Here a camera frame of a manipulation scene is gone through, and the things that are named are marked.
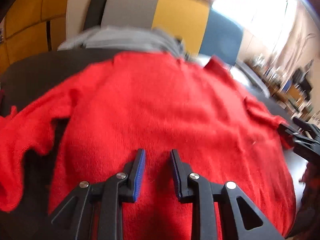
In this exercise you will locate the wooden desk with clutter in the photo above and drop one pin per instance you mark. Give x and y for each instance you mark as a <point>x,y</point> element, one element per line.
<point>293,93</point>

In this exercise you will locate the grey garment on sofa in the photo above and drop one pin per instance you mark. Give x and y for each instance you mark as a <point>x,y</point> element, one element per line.
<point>127,38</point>

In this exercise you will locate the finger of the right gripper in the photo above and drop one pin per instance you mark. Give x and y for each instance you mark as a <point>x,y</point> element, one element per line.
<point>310,128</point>
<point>287,132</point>

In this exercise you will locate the grey yellow blue sofa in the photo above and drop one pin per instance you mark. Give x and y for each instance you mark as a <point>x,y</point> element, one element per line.
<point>202,29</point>

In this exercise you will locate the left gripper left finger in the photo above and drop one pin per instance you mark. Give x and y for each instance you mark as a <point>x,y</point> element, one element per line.
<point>123,187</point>

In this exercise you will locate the red knit sweater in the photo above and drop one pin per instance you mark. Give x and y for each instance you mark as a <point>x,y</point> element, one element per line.
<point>155,102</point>

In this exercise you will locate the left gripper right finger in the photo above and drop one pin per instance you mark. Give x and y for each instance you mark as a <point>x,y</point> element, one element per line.
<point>190,187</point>

